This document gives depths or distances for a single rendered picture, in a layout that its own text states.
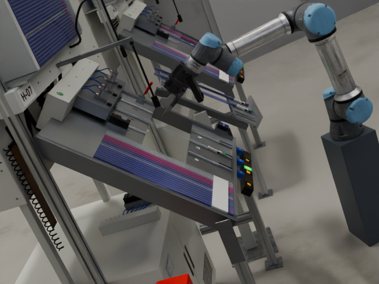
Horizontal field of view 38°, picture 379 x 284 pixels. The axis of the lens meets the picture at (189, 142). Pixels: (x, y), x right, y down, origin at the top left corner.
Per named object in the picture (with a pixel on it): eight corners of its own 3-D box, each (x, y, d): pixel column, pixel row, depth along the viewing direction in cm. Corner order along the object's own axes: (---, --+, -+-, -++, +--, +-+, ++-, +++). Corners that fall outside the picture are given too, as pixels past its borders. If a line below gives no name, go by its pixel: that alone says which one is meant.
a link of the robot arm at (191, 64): (206, 62, 216) (205, 69, 208) (199, 71, 217) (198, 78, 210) (190, 52, 214) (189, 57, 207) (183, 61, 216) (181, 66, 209)
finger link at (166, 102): (153, 109, 216) (166, 89, 216) (165, 117, 217) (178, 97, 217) (153, 109, 213) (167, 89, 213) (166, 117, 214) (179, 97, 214)
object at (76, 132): (150, 116, 243) (155, 106, 241) (124, 187, 183) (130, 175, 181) (81, 86, 239) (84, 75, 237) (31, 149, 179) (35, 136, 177)
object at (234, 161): (229, 151, 247) (236, 137, 244) (228, 231, 187) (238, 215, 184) (226, 150, 247) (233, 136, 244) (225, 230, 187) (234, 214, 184)
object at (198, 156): (229, 145, 246) (232, 139, 245) (228, 224, 186) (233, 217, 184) (190, 128, 244) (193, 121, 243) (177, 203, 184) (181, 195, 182)
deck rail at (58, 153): (228, 231, 187) (236, 217, 184) (228, 235, 185) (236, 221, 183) (30, 149, 179) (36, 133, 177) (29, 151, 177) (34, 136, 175)
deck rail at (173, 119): (229, 149, 249) (234, 137, 247) (229, 151, 247) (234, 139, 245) (82, 85, 241) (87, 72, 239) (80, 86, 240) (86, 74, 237)
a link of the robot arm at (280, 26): (303, -4, 232) (200, 47, 228) (314, -3, 221) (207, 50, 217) (312, 21, 236) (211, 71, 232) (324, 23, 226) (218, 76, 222)
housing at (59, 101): (88, 92, 240) (100, 63, 235) (56, 136, 196) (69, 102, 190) (71, 84, 240) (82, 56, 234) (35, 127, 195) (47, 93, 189)
